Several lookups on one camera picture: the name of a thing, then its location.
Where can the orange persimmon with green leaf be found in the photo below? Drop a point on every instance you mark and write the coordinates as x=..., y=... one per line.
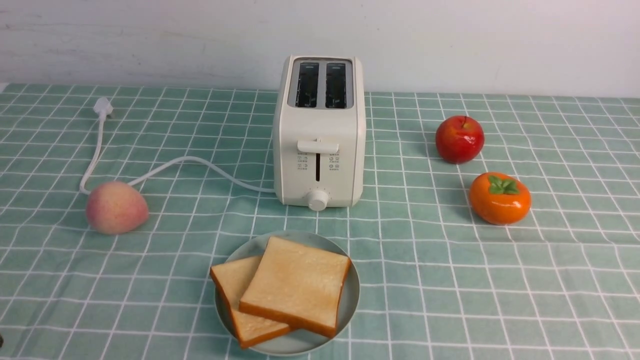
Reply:
x=499, y=199

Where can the white two-slot toaster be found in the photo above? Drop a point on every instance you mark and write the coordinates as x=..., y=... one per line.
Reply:
x=319, y=132

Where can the pink peach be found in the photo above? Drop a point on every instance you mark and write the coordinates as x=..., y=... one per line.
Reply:
x=115, y=208

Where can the toast slice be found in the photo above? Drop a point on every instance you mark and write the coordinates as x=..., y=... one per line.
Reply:
x=298, y=285
x=231, y=279

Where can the green checked tablecloth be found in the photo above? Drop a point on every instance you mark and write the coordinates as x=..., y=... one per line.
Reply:
x=437, y=281

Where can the light blue round plate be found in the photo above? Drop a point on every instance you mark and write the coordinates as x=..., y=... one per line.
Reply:
x=299, y=341

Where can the red apple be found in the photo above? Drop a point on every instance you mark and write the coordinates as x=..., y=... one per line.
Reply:
x=459, y=139

